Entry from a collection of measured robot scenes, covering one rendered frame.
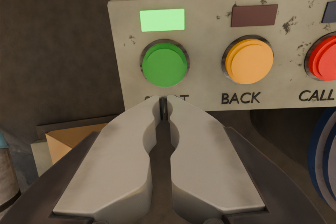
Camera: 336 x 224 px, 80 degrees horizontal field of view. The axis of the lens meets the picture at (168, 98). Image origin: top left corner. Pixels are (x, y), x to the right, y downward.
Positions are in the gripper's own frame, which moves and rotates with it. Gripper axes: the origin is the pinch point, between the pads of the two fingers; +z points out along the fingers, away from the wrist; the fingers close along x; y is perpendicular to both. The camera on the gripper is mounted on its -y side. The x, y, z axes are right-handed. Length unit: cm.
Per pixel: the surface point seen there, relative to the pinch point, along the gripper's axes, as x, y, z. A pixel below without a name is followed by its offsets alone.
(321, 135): 28.3, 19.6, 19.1
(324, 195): 29.9, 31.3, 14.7
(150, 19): -1.0, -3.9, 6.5
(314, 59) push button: 13.0, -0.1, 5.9
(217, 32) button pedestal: 4.6, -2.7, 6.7
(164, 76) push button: -0.1, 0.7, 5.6
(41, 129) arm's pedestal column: -52, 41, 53
